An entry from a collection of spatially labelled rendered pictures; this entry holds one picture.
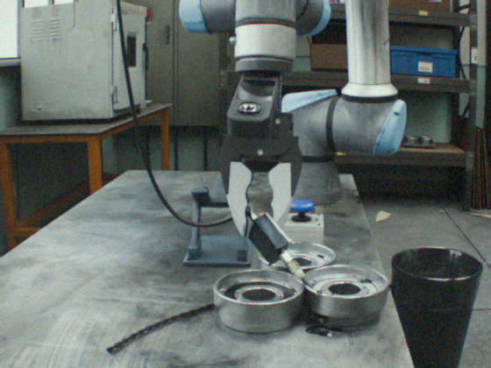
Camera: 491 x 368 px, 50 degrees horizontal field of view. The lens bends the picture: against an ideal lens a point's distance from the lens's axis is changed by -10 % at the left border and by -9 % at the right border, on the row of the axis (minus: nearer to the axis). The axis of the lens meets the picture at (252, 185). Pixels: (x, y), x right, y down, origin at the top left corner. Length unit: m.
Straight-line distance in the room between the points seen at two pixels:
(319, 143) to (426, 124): 3.65
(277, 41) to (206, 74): 3.82
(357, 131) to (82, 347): 0.72
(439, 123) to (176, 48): 2.23
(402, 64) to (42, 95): 2.54
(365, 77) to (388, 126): 0.11
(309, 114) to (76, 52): 1.95
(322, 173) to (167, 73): 3.45
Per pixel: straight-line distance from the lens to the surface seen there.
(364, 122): 1.12
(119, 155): 4.99
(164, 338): 0.64
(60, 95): 3.00
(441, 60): 4.29
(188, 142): 4.81
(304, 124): 1.17
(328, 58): 4.12
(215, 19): 0.84
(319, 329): 0.65
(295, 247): 0.82
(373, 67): 1.12
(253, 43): 0.68
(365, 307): 0.65
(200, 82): 4.50
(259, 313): 0.63
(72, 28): 2.97
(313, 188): 1.18
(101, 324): 0.68
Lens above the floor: 1.10
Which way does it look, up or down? 13 degrees down
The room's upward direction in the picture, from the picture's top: straight up
